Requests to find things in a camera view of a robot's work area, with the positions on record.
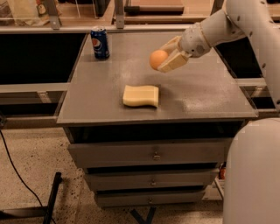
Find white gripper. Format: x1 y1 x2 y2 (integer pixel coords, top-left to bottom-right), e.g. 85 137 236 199
157 23 211 73

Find orange fruit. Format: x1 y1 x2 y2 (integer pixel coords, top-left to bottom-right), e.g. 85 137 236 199
150 50 168 70

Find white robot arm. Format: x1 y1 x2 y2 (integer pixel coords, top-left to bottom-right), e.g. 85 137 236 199
157 0 280 224

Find blue pepsi can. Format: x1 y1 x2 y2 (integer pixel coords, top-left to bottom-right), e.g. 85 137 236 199
90 26 110 60

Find yellow sponge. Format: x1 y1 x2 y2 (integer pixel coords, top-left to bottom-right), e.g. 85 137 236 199
122 85 159 108

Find grey drawer cabinet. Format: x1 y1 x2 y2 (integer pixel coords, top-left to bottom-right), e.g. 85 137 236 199
57 32 257 196

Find top grey drawer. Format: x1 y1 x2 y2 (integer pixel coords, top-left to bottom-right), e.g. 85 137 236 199
68 138 232 168

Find grey drawer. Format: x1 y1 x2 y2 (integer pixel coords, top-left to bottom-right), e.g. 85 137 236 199
94 190 205 207
85 168 218 192
68 138 232 168

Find cardboard box with snacks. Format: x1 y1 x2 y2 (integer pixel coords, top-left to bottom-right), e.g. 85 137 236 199
203 163 227 200

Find middle grey drawer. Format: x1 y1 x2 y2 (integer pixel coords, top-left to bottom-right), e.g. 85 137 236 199
85 168 218 192

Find bottom grey drawer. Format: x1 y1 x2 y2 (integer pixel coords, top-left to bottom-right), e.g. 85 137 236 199
94 190 205 207

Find black metal stand leg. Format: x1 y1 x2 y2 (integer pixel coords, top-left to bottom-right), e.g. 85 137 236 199
43 172 62 224

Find black floor cable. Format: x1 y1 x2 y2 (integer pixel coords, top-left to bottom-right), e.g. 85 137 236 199
0 129 57 224

